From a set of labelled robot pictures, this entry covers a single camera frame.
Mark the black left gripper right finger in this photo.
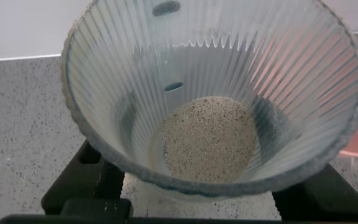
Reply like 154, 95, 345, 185
272, 163, 358, 223

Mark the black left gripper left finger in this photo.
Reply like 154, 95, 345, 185
40, 139, 133, 218

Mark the clear floury glass cup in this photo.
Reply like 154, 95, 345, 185
60, 0, 358, 203

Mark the beige speckled powder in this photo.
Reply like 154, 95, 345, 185
162, 95, 259, 184

